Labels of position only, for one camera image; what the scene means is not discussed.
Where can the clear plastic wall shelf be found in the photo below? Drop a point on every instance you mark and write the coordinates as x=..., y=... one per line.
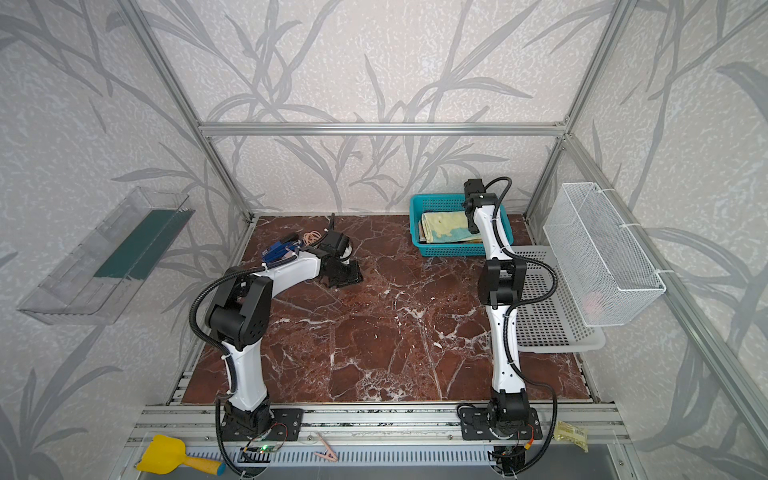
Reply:
x=94, y=284

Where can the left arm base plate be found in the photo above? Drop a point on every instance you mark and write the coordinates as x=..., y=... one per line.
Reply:
x=281, y=424

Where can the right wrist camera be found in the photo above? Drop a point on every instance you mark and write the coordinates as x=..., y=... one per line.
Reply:
x=474, y=187

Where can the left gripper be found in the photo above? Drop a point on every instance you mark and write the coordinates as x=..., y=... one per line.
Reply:
x=343, y=273

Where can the pink clothespin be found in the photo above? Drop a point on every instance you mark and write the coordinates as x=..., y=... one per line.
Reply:
x=328, y=453

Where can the mint green cloth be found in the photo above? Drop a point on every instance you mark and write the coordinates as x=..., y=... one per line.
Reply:
x=446, y=228

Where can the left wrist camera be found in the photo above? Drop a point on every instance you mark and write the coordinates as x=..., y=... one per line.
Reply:
x=335, y=243

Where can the white wire mesh basket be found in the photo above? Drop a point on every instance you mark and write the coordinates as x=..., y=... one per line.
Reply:
x=608, y=274

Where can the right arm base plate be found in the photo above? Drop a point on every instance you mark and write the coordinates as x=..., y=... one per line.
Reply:
x=488, y=423

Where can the white plastic laundry basket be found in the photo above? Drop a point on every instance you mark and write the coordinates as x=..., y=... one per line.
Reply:
x=554, y=325

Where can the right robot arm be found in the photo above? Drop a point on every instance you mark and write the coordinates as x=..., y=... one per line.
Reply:
x=500, y=291

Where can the yellow label tag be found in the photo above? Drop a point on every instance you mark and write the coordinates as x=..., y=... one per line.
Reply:
x=566, y=432

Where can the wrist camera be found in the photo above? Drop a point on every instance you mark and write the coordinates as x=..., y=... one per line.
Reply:
x=474, y=187
x=335, y=243

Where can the beige rubber bands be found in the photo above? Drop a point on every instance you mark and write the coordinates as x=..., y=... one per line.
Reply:
x=311, y=237

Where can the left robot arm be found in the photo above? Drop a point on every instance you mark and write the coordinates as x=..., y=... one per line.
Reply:
x=232, y=315

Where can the yellow plastic scoop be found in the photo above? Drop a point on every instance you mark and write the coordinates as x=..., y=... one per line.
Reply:
x=165, y=454

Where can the teal plastic basket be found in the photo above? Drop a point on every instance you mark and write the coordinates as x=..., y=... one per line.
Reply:
x=445, y=203

